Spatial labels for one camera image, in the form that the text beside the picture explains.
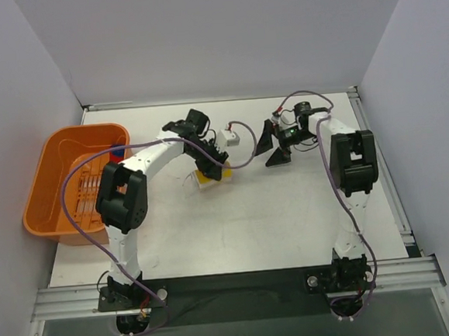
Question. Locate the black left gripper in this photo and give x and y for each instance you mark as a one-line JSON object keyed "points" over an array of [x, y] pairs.
{"points": [[206, 158]]}

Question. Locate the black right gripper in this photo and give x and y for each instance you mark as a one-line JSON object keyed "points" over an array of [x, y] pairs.
{"points": [[278, 140]]}

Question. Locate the red blue patterned towel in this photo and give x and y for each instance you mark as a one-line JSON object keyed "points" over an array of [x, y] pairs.
{"points": [[117, 154]]}

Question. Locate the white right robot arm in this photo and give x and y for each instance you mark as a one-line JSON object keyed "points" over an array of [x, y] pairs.
{"points": [[350, 161]]}

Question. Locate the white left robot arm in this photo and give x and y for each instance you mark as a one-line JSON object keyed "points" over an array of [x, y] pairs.
{"points": [[122, 195]]}

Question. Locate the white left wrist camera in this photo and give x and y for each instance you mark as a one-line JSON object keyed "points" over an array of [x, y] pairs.
{"points": [[227, 138]]}

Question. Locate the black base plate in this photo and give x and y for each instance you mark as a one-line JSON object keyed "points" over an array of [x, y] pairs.
{"points": [[243, 307]]}

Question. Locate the aluminium front rail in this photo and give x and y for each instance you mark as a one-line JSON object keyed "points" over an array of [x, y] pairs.
{"points": [[58, 303]]}

